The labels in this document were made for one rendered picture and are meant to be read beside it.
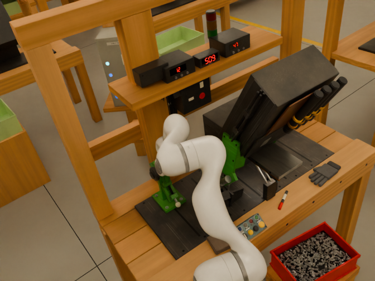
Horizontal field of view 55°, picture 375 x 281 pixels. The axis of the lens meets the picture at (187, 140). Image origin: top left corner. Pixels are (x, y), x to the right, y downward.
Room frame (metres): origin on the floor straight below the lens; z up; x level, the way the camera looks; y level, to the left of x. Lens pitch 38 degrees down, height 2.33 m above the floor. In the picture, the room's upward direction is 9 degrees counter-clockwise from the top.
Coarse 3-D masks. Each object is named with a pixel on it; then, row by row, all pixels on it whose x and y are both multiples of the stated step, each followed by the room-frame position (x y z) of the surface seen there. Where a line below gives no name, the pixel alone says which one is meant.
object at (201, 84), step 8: (208, 80) 1.52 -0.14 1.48; (192, 88) 1.47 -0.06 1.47; (200, 88) 1.50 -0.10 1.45; (208, 88) 1.52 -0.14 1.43; (184, 96) 1.45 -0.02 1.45; (192, 96) 1.47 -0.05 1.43; (200, 96) 1.49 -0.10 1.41; (208, 96) 1.52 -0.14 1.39; (176, 104) 1.49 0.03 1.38; (184, 104) 1.45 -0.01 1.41; (192, 104) 1.47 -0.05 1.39; (200, 104) 1.49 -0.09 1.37; (184, 112) 1.44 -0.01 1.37
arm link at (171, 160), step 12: (168, 120) 1.03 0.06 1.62; (180, 120) 1.01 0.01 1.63; (168, 132) 0.97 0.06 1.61; (180, 132) 0.96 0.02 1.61; (168, 144) 0.90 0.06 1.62; (180, 144) 0.89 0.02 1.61; (156, 156) 0.88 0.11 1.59; (168, 156) 0.85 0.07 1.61; (180, 156) 0.85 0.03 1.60; (168, 168) 0.83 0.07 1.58; (180, 168) 0.83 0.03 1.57
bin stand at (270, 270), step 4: (356, 264) 0.86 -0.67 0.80; (268, 268) 0.90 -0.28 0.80; (272, 268) 0.90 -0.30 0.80; (268, 272) 0.88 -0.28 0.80; (272, 272) 0.88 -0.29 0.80; (352, 272) 0.82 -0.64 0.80; (356, 272) 0.83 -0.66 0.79; (268, 276) 0.88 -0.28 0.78; (272, 276) 0.86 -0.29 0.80; (276, 276) 0.86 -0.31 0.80; (344, 276) 0.81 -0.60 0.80; (348, 276) 0.81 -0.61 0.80; (352, 276) 0.81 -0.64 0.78; (268, 280) 0.88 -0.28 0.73; (272, 280) 0.87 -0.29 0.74; (276, 280) 0.84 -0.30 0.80; (280, 280) 0.83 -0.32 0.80; (340, 280) 0.79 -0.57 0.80; (344, 280) 0.79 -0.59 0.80; (348, 280) 0.80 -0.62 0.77; (352, 280) 0.83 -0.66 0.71
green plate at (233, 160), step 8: (224, 136) 1.35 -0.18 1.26; (224, 144) 1.33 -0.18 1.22; (232, 144) 1.29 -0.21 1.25; (240, 144) 1.27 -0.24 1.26; (232, 152) 1.28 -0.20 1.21; (240, 152) 1.28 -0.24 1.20; (232, 160) 1.26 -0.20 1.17; (240, 160) 1.28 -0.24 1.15; (224, 168) 1.29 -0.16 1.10; (232, 168) 1.25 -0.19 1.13
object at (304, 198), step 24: (360, 144) 1.53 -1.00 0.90; (312, 168) 1.40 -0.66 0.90; (360, 168) 1.40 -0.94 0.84; (288, 192) 1.25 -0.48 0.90; (312, 192) 1.22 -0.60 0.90; (336, 192) 1.30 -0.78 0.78; (264, 216) 1.12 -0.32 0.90; (288, 216) 1.11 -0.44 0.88; (264, 240) 1.03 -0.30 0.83; (192, 264) 0.92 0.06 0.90
